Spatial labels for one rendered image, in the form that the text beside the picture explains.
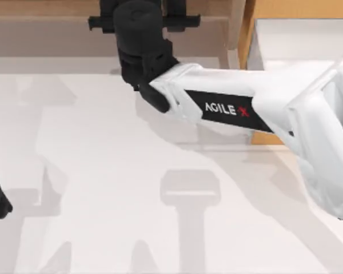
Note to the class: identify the pale wooden drawer front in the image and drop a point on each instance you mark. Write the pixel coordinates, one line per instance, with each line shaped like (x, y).
(51, 37)

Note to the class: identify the wooden cupboard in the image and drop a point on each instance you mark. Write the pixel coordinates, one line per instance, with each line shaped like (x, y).
(245, 34)

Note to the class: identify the white sink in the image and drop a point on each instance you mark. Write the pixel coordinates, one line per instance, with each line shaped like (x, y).
(297, 37)

